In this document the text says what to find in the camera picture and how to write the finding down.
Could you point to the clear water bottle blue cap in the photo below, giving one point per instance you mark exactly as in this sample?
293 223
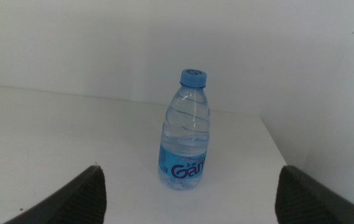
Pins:
184 137

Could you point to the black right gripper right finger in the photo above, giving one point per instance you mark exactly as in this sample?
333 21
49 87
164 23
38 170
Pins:
301 202

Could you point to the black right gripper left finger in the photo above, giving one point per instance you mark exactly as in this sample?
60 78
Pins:
80 202

